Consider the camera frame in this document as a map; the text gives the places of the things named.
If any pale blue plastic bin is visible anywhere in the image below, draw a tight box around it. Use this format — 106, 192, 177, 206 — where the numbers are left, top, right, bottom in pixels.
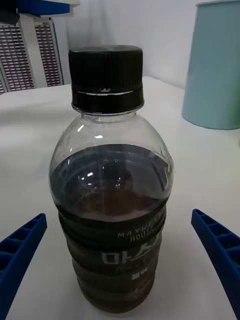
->
181, 0, 240, 130

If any white small-drawer cabinet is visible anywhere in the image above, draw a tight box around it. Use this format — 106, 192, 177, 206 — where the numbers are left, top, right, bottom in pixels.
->
32, 19, 65, 88
0, 22, 36, 94

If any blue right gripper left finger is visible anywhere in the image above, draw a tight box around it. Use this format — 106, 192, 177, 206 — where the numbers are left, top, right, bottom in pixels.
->
0, 212, 48, 320

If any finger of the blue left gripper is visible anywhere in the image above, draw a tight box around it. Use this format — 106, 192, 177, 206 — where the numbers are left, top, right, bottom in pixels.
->
0, 0, 81, 25

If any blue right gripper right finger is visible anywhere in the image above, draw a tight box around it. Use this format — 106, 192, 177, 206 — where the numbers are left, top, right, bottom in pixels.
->
191, 208, 240, 320

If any dark drink bottle black cap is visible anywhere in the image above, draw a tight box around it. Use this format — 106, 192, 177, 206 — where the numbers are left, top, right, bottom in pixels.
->
48, 44, 175, 320

